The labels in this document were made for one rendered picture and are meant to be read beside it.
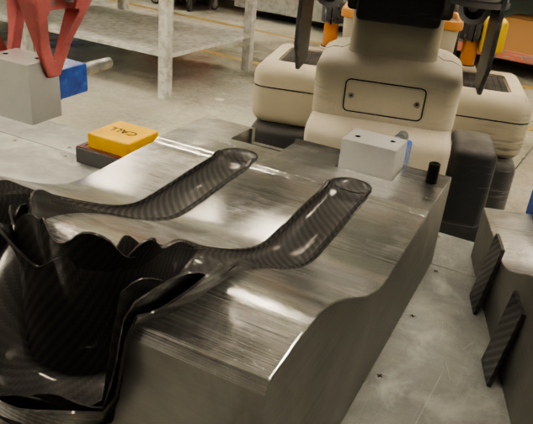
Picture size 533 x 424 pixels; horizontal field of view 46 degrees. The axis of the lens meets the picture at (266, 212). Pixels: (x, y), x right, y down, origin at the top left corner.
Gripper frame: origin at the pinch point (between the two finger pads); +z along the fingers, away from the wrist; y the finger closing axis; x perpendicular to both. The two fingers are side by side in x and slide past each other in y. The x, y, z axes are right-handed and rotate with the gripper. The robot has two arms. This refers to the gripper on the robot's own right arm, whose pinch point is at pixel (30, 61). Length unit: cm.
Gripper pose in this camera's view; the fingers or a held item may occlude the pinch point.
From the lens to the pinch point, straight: 61.3
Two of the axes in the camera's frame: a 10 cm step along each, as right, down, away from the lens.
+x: 4.6, -3.8, 8.0
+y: 8.8, 2.8, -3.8
